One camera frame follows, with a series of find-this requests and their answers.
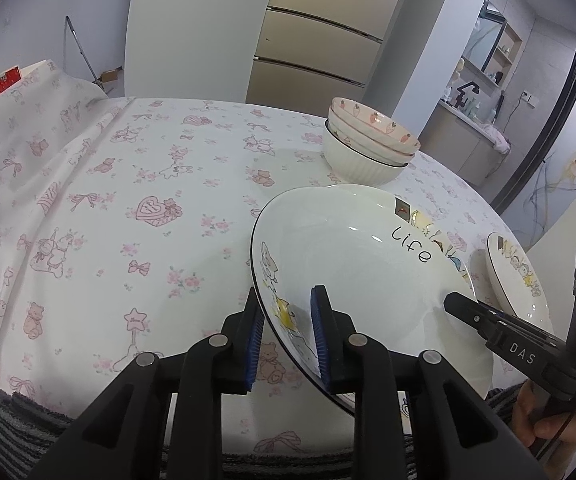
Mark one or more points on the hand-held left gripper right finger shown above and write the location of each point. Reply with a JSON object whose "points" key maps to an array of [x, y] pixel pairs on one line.
{"points": [[318, 340]]}

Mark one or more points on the beige vanity cabinet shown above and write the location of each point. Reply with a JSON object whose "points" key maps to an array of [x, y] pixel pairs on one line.
{"points": [[457, 145]]}

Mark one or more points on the row of toiletry bottles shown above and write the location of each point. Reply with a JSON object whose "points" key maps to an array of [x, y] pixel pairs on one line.
{"points": [[472, 107]]}

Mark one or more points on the pink strawberry bowl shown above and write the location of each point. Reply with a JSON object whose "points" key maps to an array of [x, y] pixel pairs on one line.
{"points": [[367, 147], [367, 112]]}

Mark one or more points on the metal rod stand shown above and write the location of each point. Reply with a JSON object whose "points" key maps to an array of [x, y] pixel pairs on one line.
{"points": [[79, 45]]}

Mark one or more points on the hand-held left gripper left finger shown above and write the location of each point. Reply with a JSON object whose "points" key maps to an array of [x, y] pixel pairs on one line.
{"points": [[254, 345]]}

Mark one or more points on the black faucet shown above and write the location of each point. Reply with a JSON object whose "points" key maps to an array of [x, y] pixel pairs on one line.
{"points": [[467, 87]]}

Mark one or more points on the beige refrigerator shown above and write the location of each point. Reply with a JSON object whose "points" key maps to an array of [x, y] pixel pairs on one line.
{"points": [[313, 35]]}

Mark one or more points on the mirror cabinet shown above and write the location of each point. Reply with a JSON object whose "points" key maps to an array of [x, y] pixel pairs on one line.
{"points": [[487, 40]]}

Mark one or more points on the white cartoon cat plate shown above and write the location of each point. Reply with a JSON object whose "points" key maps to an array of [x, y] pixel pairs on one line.
{"points": [[357, 260], [517, 280]]}

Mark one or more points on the white ribbed bowl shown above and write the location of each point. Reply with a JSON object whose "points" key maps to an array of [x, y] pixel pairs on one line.
{"points": [[357, 167]]}

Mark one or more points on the small cardboard box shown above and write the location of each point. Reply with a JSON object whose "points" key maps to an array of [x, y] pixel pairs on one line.
{"points": [[110, 76]]}

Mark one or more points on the pink cloth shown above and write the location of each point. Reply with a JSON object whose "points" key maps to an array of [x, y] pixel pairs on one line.
{"points": [[500, 140]]}

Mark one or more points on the dark framed glass door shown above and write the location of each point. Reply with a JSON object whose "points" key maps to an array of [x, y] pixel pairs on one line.
{"points": [[567, 160]]}

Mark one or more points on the pink printed tablecloth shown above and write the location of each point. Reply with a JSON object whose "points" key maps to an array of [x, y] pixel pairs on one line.
{"points": [[118, 160]]}

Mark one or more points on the person's right hand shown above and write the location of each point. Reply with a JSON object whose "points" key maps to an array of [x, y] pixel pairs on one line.
{"points": [[562, 427]]}

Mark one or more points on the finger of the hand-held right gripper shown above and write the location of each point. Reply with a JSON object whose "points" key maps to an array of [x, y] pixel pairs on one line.
{"points": [[472, 317]]}

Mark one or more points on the white wall socket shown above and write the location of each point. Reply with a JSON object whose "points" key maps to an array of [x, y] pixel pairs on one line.
{"points": [[529, 99]]}

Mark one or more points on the white figurine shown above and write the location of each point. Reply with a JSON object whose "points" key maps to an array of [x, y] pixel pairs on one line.
{"points": [[460, 72]]}

